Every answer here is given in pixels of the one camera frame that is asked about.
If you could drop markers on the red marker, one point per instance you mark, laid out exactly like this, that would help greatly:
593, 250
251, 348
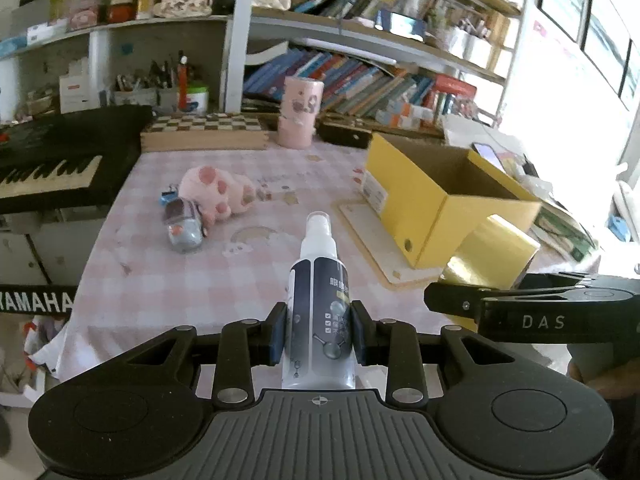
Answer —
183, 77

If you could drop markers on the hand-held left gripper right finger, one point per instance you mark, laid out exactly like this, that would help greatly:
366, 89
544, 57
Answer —
359, 335

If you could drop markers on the pen holder with pens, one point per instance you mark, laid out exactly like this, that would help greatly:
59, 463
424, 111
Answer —
142, 92

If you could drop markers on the white shelf unit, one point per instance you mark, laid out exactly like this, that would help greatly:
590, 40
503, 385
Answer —
237, 35

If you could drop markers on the stack of green books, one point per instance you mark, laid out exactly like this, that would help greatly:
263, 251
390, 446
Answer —
565, 232

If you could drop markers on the long row of books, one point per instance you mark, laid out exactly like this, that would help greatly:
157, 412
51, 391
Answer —
360, 85

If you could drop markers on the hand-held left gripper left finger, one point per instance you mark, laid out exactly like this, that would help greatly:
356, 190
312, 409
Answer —
277, 335

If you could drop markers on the gold foil roll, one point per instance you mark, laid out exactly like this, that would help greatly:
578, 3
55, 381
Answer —
492, 250

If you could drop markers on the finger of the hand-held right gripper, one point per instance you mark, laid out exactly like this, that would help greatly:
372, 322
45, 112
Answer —
452, 300

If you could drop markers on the smartphone with lit screen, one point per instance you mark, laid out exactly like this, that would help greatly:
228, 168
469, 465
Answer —
489, 156

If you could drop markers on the black case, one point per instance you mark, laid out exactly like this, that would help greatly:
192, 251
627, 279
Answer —
345, 134

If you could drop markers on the pink checked tablecloth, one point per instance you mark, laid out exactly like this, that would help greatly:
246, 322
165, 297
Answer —
250, 270

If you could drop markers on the white cabinet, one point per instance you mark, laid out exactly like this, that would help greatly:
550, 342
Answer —
45, 250

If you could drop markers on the yellow cardboard box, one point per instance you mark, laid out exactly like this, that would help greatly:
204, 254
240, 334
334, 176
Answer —
415, 210

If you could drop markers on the black electronic keyboard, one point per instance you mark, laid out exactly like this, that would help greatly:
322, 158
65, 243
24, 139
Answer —
65, 150

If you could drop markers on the white spray bottle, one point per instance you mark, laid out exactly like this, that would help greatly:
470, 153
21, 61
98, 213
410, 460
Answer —
316, 305

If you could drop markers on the window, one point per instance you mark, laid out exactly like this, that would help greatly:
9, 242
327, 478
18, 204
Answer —
600, 20

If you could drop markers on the pink printed cup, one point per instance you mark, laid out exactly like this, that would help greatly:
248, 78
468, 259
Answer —
299, 110

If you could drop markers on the pink plush toy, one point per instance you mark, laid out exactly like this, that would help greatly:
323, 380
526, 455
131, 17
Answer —
215, 190

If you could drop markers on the small red bottle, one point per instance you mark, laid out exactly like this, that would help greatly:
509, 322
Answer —
120, 7

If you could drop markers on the person's right hand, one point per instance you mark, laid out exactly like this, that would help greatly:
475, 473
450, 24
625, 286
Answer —
610, 387

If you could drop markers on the wooden chessboard box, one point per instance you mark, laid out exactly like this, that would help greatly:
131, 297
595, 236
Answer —
200, 132

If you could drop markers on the white jar green lid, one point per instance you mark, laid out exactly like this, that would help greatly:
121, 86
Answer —
194, 100

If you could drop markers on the stack of white papers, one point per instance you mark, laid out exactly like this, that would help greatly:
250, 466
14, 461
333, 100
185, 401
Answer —
475, 130

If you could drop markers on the white box red label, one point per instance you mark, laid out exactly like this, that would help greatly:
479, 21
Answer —
77, 92

